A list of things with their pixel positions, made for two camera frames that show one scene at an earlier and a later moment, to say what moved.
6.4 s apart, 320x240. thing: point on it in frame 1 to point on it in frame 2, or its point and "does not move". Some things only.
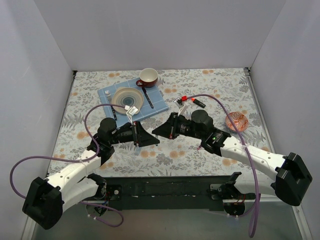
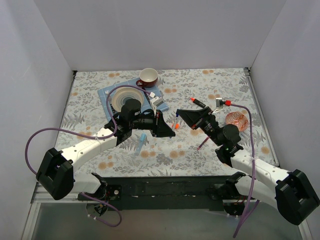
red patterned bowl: x=240 y=120 does not move
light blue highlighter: x=137 y=150 does not move
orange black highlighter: x=198 y=103 does not move
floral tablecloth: x=228 y=93 does not move
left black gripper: x=135 y=133 to x=157 y=122
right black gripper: x=172 y=126 to x=201 y=120
